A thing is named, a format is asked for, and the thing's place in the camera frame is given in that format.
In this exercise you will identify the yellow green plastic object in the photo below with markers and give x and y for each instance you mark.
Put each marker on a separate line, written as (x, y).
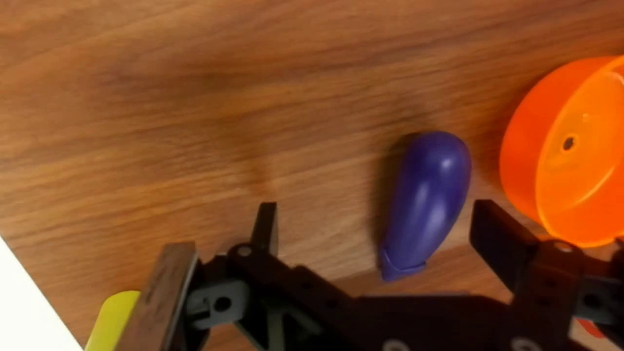
(114, 322)

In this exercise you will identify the orange plastic bowl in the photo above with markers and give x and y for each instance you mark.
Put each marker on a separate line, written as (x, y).
(572, 156)

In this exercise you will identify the purple toy eggplant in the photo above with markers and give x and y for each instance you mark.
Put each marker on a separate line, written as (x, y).
(426, 201)

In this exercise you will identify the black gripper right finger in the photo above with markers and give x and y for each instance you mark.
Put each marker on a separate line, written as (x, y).
(547, 293)

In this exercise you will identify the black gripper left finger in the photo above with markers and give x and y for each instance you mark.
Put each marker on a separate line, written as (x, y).
(260, 285)

